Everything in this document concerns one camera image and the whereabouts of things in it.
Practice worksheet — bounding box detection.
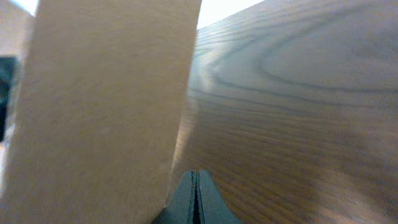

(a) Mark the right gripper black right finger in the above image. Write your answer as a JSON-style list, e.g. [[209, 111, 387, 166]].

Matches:
[[197, 170, 242, 224]]

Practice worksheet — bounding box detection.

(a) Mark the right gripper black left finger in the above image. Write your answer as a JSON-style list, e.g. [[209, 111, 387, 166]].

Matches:
[[152, 171, 193, 224]]

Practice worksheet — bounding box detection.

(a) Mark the brown cardboard box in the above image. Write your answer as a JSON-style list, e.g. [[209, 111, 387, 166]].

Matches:
[[1, 0, 201, 223]]

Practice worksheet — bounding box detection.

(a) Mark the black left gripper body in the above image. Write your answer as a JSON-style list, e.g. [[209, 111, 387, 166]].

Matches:
[[1, 55, 19, 142]]

